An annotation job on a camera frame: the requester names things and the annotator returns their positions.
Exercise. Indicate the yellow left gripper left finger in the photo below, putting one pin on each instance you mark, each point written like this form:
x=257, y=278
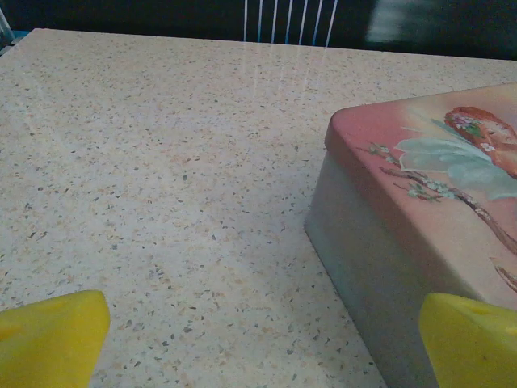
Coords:
x=48, y=343

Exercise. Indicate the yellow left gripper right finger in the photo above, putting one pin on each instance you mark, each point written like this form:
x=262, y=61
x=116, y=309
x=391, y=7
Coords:
x=472, y=347

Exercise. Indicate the aluminium left frame post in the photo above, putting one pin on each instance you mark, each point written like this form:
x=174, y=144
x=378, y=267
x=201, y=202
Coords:
x=2, y=28

